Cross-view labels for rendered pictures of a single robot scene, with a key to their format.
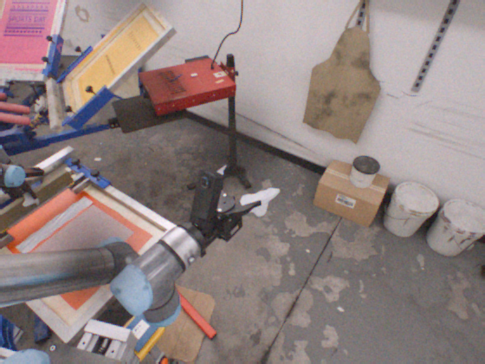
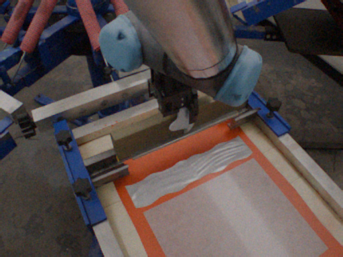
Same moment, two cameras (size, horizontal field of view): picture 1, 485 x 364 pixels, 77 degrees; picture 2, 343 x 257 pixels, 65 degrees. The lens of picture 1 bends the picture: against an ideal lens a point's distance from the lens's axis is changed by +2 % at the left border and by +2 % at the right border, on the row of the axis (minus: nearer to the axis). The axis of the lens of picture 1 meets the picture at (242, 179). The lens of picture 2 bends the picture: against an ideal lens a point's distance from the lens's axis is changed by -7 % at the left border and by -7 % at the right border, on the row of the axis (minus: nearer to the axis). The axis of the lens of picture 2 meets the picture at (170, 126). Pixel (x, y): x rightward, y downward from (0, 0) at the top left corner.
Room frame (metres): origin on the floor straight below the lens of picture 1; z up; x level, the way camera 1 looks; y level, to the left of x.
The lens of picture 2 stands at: (0.47, 0.75, 1.62)
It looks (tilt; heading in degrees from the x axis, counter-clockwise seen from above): 49 degrees down; 28
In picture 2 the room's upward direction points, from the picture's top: straight up
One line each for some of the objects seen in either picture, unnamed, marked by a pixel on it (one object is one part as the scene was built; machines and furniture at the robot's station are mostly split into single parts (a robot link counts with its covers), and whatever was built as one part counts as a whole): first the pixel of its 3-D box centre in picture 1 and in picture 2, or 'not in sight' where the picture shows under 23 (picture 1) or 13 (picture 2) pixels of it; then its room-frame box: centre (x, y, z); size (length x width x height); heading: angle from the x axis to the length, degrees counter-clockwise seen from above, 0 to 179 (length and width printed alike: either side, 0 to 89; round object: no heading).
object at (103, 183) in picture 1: (90, 177); (250, 105); (1.15, 0.82, 0.98); 0.30 x 0.05 x 0.07; 56
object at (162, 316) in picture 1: (153, 295); not in sight; (0.26, 0.18, 1.56); 0.11 x 0.08 x 0.11; 51
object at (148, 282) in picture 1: (148, 278); not in sight; (0.24, 0.16, 1.65); 0.11 x 0.08 x 0.09; 141
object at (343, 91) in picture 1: (345, 75); not in sight; (2.11, -0.76, 1.06); 0.53 x 0.07 x 1.05; 56
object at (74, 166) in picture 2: not in sight; (80, 177); (0.69, 1.13, 0.98); 0.30 x 0.05 x 0.07; 56
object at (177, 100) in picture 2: (12, 183); (173, 81); (0.87, 0.95, 1.23); 0.09 x 0.08 x 0.12; 146
